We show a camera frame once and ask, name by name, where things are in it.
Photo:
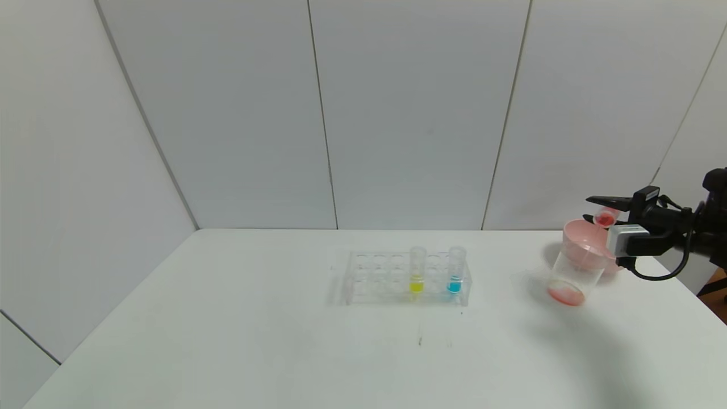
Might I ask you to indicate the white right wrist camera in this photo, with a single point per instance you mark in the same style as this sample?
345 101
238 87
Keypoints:
625 240

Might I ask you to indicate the clear plastic measuring beaker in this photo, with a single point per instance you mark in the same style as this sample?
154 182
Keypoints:
568 287

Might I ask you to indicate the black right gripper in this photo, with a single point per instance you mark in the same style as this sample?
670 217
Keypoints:
643 203

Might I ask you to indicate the black metal bar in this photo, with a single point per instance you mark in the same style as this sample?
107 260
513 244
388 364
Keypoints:
714 287

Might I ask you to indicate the test tube with blue pigment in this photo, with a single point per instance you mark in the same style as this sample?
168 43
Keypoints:
454 285

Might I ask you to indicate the pink plastic bowl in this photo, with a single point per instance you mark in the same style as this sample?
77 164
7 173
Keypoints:
585 244

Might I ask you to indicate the test tube with yellow pigment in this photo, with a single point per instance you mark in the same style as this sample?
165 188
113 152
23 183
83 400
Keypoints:
416 285

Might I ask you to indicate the clear acrylic test tube rack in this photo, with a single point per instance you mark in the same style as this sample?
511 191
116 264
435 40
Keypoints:
380 281

